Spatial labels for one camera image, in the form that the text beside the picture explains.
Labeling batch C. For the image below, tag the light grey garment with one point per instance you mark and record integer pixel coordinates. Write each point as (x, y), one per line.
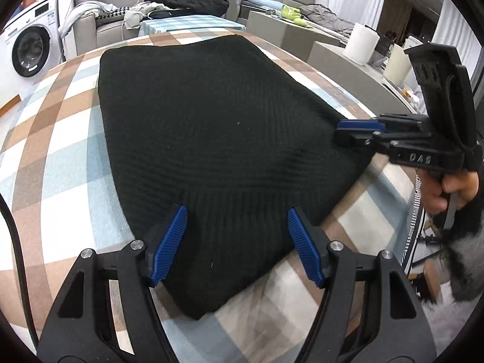
(136, 17)

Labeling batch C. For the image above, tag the white blanket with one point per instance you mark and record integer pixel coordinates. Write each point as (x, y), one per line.
(87, 9)

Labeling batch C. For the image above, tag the grey duvet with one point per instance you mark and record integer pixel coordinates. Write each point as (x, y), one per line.
(321, 17)

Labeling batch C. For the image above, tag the grey block table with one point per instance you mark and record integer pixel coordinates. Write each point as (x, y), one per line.
(272, 30)
(332, 56)

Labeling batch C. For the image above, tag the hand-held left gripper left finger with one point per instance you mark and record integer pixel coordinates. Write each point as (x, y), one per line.
(168, 242)

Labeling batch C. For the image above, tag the black white striped cloth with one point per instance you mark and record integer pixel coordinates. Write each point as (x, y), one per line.
(414, 234)

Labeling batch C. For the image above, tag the teal checked tablecloth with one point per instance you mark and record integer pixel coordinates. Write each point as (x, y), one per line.
(189, 22)

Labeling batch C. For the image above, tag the person's right hand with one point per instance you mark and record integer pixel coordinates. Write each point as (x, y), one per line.
(433, 193)

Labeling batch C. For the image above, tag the grey sofa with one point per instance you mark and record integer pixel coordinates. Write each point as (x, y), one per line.
(109, 30)

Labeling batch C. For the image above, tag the person's right forearm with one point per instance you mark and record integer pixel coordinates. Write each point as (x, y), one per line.
(469, 257)

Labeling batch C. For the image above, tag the brown blue plaid tablecloth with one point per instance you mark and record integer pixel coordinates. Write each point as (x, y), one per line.
(56, 151)

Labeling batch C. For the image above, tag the black knit sweater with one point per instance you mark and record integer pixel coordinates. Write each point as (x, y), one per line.
(211, 132)

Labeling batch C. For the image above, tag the white washing machine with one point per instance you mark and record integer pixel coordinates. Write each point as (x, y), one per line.
(30, 51)

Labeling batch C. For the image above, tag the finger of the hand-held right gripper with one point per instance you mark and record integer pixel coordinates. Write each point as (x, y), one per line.
(359, 124)
(355, 136)

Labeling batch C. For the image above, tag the white paper towel roll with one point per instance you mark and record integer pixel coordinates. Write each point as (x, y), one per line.
(397, 64)
(361, 43)

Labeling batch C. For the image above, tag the houndstooth cushion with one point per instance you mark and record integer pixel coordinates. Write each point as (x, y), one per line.
(111, 14)

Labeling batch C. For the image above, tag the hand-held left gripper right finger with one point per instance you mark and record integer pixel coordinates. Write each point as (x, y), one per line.
(304, 242)

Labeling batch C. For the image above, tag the light blue pillow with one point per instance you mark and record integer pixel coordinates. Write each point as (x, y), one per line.
(261, 0)

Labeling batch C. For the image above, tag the green plush toy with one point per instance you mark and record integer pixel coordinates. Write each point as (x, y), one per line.
(291, 11)

